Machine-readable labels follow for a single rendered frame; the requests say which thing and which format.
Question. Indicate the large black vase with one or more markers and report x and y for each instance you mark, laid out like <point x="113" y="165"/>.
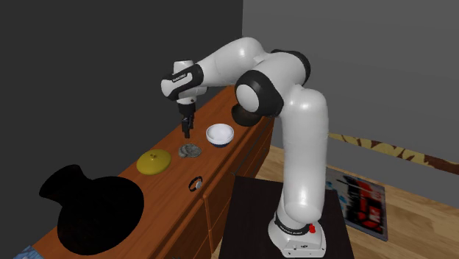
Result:
<point x="97" y="211"/>

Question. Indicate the white bowl with blue base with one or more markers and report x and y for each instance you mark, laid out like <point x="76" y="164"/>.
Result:
<point x="219" y="134"/>

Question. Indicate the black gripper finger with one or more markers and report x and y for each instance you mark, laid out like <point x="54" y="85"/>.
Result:
<point x="186" y="131"/>

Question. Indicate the yellow round lid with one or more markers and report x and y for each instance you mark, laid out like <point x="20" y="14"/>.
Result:
<point x="154" y="162"/>

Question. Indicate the grey round stone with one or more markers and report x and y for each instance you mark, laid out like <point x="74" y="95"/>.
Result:
<point x="189" y="151"/>

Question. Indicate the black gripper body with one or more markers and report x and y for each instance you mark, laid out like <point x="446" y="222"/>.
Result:
<point x="187" y="112"/>

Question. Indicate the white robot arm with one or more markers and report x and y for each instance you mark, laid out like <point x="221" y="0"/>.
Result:
<point x="304" y="143"/>

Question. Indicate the brown wooden chest of drawers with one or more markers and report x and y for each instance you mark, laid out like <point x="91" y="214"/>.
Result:
<point x="172" y="201"/>

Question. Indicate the black wristwatch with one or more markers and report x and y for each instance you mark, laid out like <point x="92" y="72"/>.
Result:
<point x="195" y="183"/>

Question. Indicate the red and blue floor picture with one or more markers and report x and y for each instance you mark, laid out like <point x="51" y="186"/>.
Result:
<point x="362" y="204"/>

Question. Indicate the dark brown bowl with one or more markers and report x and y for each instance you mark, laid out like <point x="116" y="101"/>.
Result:
<point x="247" y="116"/>

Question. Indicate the dark robot stand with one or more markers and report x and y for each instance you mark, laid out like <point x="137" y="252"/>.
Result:
<point x="251" y="222"/>

